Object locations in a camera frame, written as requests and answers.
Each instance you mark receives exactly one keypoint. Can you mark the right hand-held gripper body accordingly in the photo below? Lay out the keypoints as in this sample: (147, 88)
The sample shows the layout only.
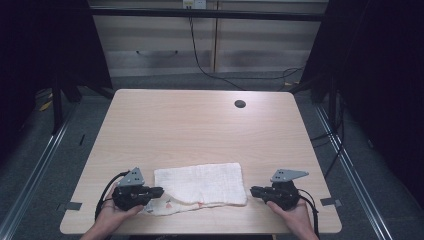
(283, 196)

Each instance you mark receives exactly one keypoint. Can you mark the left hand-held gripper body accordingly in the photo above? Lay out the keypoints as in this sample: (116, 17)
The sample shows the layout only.
(130, 196)

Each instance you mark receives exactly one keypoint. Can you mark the white cloth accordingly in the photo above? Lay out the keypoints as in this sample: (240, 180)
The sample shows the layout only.
(200, 183)

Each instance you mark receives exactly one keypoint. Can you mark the person's right hand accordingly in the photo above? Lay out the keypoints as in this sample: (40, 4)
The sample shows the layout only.
(296, 218)

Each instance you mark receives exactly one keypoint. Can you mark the person's left hand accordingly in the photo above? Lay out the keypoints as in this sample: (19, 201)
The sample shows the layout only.
(113, 216)

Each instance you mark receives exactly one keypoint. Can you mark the grey tape piece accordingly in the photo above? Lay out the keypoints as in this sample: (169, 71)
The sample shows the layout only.
(330, 201)
(74, 206)

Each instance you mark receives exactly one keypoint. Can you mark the black table grommet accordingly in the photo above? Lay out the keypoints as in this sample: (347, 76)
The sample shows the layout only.
(240, 103)

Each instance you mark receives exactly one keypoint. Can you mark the black metal stand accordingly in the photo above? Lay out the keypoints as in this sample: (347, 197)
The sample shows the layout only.
(57, 106)

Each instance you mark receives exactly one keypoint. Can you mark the yellow tape piece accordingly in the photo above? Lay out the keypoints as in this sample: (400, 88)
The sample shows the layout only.
(45, 106)

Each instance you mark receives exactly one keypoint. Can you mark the black curtain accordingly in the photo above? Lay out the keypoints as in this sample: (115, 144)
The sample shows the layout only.
(383, 83)
(40, 43)

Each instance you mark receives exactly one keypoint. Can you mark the black horizontal bar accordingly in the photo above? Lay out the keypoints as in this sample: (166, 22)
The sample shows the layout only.
(200, 14)

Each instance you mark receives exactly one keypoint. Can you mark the white power outlet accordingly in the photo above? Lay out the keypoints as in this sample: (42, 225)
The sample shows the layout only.
(195, 4)

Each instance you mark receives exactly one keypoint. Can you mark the metal floor rail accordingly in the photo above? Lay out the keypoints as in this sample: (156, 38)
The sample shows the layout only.
(36, 166)
(346, 166)

